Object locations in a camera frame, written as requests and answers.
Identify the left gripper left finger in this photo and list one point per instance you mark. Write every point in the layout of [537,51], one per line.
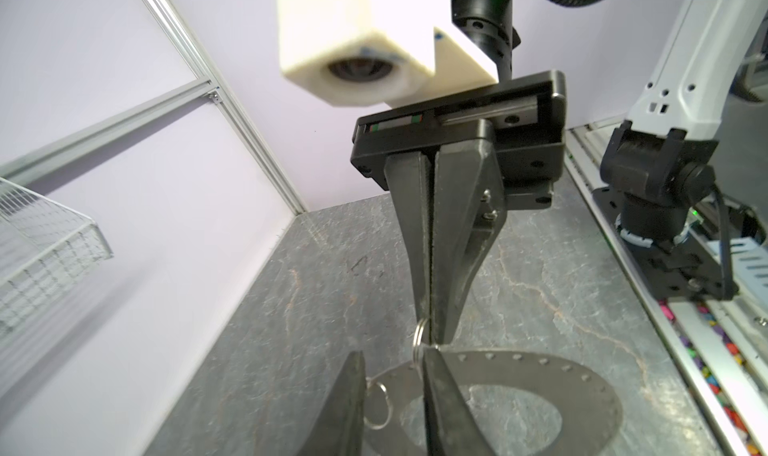
[338,429]

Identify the aluminium frame profiles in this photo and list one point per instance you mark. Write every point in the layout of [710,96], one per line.
[208,85]

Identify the large toothed metal keyring disc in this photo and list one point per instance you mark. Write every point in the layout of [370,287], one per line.
[530,393]

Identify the aluminium rail with coloured beads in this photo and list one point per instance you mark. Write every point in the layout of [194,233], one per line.
[719,347]

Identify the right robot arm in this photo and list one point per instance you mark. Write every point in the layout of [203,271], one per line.
[659,155]

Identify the white wire shelf basket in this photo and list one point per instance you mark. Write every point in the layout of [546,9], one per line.
[47,248]

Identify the white slotted cable duct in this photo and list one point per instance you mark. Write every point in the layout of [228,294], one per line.
[749,267]

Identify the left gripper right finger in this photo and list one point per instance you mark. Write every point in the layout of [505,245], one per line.
[449,425]

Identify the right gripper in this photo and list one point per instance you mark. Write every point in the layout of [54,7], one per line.
[511,146]

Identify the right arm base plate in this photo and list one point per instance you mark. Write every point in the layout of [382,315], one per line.
[687,267]

